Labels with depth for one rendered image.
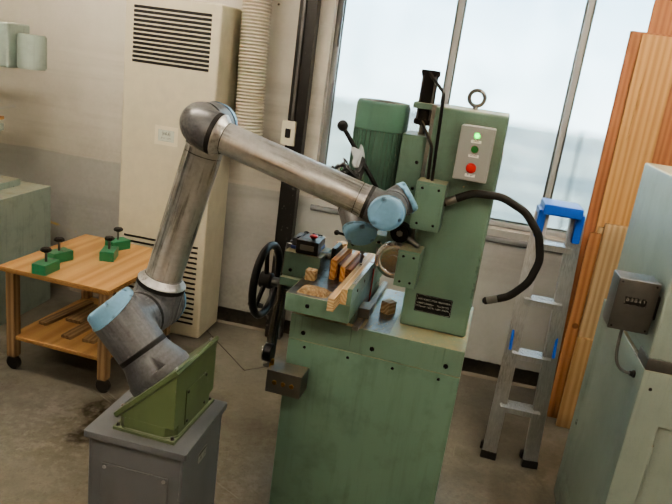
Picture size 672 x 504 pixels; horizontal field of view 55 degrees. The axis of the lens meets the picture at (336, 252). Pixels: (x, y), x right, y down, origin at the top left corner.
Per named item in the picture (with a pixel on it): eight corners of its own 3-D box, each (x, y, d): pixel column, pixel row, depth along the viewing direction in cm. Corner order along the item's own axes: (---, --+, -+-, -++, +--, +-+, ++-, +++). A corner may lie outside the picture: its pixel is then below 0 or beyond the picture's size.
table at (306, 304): (312, 256, 262) (313, 242, 261) (385, 271, 256) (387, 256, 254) (255, 303, 206) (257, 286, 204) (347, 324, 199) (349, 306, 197)
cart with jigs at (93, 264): (84, 322, 368) (86, 213, 350) (174, 344, 357) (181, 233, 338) (-1, 370, 307) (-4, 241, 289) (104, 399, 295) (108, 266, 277)
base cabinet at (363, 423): (304, 449, 277) (324, 296, 257) (437, 486, 265) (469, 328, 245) (265, 514, 235) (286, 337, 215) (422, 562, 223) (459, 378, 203)
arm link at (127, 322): (109, 372, 181) (71, 321, 180) (139, 350, 197) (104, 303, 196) (147, 344, 176) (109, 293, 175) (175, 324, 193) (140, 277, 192)
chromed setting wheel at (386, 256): (373, 272, 214) (378, 237, 210) (410, 280, 211) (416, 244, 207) (371, 275, 211) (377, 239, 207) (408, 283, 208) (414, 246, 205)
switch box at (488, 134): (453, 175, 199) (463, 123, 194) (486, 181, 197) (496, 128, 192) (451, 178, 193) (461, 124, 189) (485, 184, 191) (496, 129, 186)
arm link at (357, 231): (385, 238, 181) (355, 254, 184) (376, 208, 189) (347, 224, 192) (369, 219, 174) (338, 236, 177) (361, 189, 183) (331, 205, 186)
